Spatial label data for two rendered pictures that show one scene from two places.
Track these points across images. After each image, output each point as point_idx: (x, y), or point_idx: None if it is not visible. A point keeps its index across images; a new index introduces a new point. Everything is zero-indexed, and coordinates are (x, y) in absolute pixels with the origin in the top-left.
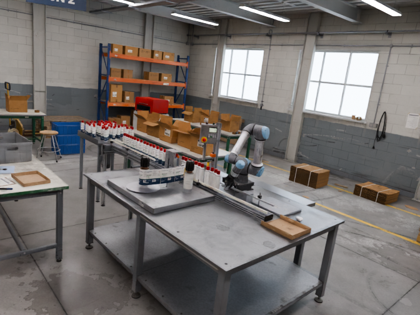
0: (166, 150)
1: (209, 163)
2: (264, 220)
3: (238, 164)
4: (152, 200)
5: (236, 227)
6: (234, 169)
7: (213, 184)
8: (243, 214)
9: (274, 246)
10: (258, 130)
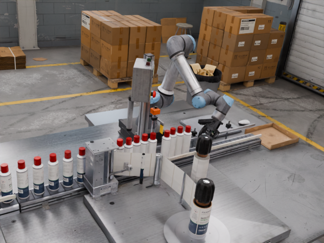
0: (95, 154)
1: (160, 126)
2: (260, 143)
3: (232, 102)
4: (259, 227)
5: (287, 168)
6: (226, 110)
7: (181, 150)
8: (243, 154)
9: (320, 155)
10: (190, 44)
